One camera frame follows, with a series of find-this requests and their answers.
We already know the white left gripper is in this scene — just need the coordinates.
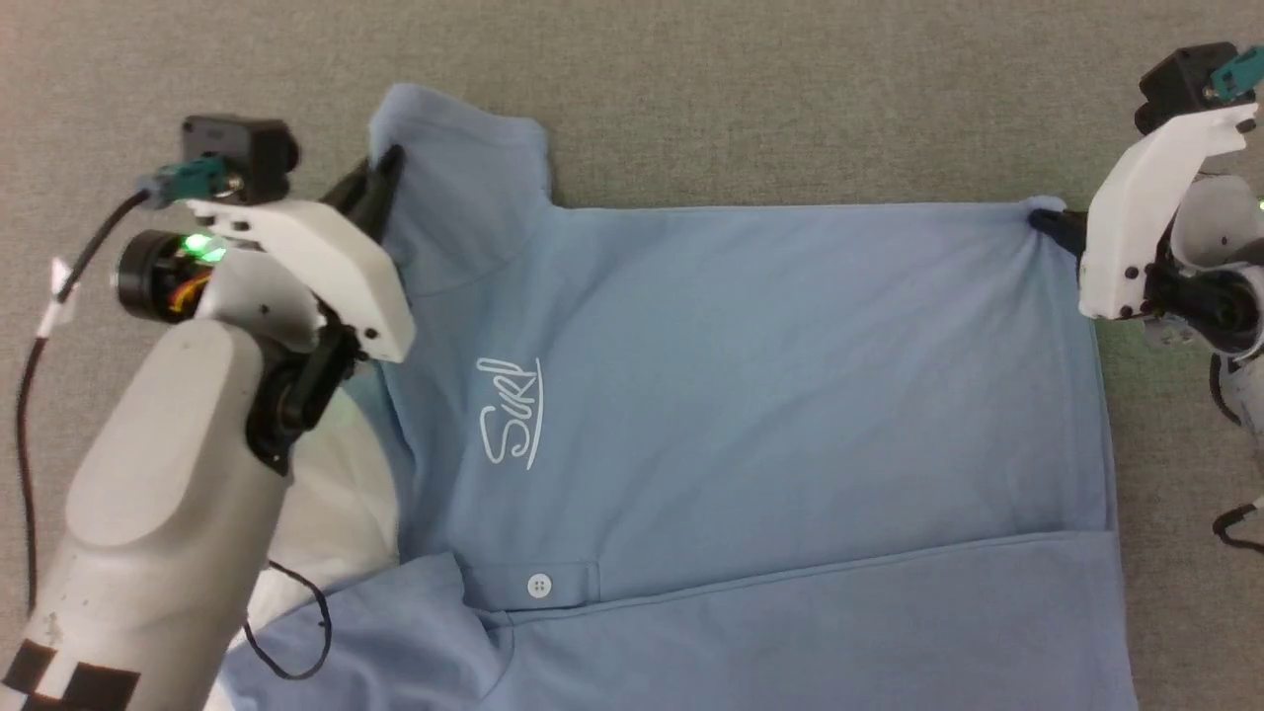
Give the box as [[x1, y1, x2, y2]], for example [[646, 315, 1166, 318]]
[[188, 146, 416, 364]]

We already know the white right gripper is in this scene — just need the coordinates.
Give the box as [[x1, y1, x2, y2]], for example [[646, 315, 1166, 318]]
[[1027, 103, 1261, 322]]

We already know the light blue polo shirt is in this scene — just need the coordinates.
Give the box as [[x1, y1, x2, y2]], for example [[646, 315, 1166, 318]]
[[202, 83, 1139, 711]]

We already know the thin black looped cable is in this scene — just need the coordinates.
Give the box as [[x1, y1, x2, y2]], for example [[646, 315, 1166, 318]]
[[241, 559, 333, 681]]

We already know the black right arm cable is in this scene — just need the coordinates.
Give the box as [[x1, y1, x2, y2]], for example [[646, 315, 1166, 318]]
[[1209, 354, 1264, 554]]

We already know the white cable label tag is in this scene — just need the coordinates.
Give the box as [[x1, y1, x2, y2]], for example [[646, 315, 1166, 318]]
[[38, 257, 82, 339]]

